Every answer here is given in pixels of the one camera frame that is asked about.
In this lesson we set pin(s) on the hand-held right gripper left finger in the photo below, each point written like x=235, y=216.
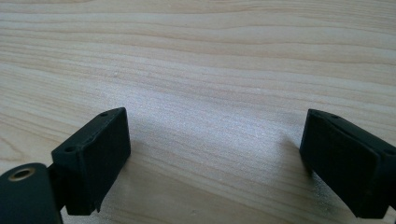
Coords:
x=93, y=161

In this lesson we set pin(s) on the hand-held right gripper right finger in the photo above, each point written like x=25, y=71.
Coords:
x=348, y=165

